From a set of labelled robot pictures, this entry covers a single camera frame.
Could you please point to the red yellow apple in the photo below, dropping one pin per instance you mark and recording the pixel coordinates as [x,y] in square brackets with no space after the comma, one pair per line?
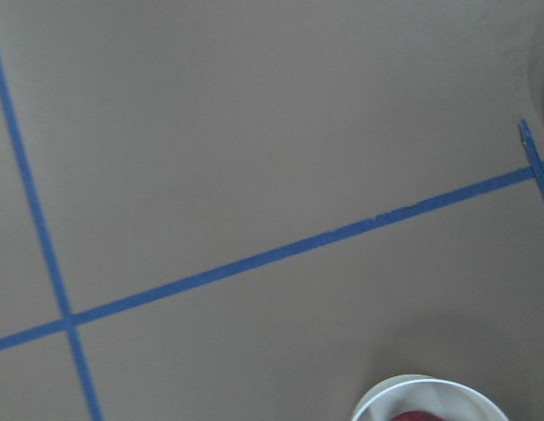
[416,415]

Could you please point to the white bowl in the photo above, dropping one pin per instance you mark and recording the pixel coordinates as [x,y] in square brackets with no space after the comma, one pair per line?
[439,399]

